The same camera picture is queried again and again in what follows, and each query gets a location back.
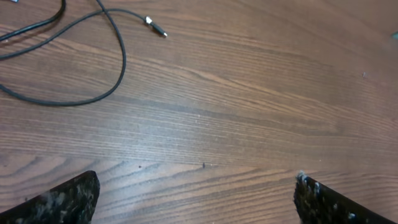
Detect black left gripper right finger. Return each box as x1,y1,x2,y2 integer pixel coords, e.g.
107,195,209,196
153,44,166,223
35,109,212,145
294,170,396,224

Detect black labelled USB cable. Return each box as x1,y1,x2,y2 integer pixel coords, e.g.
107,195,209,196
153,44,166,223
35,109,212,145
0,0,127,107

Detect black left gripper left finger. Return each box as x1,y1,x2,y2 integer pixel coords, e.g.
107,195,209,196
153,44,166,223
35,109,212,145
1,170,100,224

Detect thin black cable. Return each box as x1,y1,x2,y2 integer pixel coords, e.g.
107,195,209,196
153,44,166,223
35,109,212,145
0,0,67,42

